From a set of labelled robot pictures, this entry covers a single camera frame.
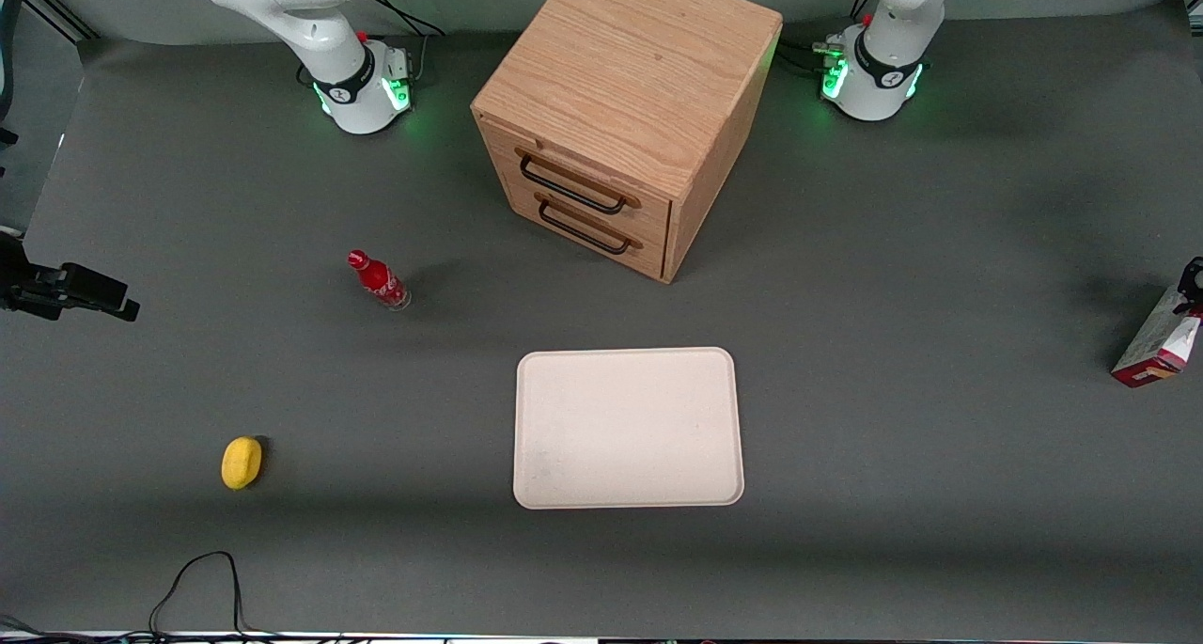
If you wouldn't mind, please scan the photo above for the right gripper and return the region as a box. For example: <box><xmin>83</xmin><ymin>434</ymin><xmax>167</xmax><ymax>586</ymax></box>
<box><xmin>0</xmin><ymin>234</ymin><xmax>141</xmax><ymax>323</ymax></box>

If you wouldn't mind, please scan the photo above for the red cookie box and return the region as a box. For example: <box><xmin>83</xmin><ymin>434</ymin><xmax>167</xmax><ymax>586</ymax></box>
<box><xmin>1111</xmin><ymin>283</ymin><xmax>1203</xmax><ymax>389</ymax></box>

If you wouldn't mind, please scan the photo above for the beige plastic tray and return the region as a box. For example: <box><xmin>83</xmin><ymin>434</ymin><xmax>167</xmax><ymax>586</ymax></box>
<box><xmin>512</xmin><ymin>346</ymin><xmax>745</xmax><ymax>510</ymax></box>

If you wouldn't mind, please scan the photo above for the yellow lemon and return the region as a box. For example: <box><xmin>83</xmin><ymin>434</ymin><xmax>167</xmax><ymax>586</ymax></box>
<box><xmin>221</xmin><ymin>435</ymin><xmax>264</xmax><ymax>491</ymax></box>

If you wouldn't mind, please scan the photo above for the red cola bottle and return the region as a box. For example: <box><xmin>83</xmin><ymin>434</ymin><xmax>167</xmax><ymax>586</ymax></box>
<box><xmin>347</xmin><ymin>249</ymin><xmax>413</xmax><ymax>312</ymax></box>

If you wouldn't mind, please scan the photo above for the dark grey table mat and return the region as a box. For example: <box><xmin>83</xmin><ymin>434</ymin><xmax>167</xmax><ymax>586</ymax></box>
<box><xmin>0</xmin><ymin>3</ymin><xmax>1203</xmax><ymax>641</ymax></box>

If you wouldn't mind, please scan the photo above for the wooden drawer front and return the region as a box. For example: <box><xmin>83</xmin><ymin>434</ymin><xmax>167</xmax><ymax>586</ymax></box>
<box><xmin>479</xmin><ymin>122</ymin><xmax>674</xmax><ymax>243</ymax></box>
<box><xmin>498</xmin><ymin>179</ymin><xmax>672</xmax><ymax>280</ymax></box>

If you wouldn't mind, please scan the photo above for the wooden drawer cabinet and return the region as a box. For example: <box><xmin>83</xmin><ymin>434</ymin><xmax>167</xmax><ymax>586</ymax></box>
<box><xmin>470</xmin><ymin>0</ymin><xmax>784</xmax><ymax>285</ymax></box>

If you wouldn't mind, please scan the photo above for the black stand post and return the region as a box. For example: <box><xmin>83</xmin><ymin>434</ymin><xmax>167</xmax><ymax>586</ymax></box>
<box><xmin>0</xmin><ymin>0</ymin><xmax>31</xmax><ymax>149</ymax></box>

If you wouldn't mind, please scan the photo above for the black looped table cable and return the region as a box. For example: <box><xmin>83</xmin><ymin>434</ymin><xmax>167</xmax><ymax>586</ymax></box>
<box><xmin>148</xmin><ymin>551</ymin><xmax>253</xmax><ymax>639</ymax></box>

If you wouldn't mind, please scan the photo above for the black right arm base cable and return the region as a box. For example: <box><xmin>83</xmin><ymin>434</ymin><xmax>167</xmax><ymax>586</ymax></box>
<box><xmin>360</xmin><ymin>0</ymin><xmax>445</xmax><ymax>39</ymax></box>

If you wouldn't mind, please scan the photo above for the black arm base cable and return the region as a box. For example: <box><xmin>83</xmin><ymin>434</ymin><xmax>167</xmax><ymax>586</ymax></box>
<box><xmin>360</xmin><ymin>0</ymin><xmax>445</xmax><ymax>39</ymax></box>
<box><xmin>777</xmin><ymin>39</ymin><xmax>844</xmax><ymax>74</ymax></box>

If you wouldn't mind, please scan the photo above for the black left arm base cable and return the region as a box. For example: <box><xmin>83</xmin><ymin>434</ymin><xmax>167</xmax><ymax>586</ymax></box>
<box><xmin>777</xmin><ymin>39</ymin><xmax>844</xmax><ymax>74</ymax></box>

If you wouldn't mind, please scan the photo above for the black wire drawer handle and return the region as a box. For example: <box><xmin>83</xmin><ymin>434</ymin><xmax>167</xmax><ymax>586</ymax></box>
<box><xmin>519</xmin><ymin>154</ymin><xmax>628</xmax><ymax>216</ymax></box>
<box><xmin>538</xmin><ymin>199</ymin><xmax>632</xmax><ymax>256</ymax></box>

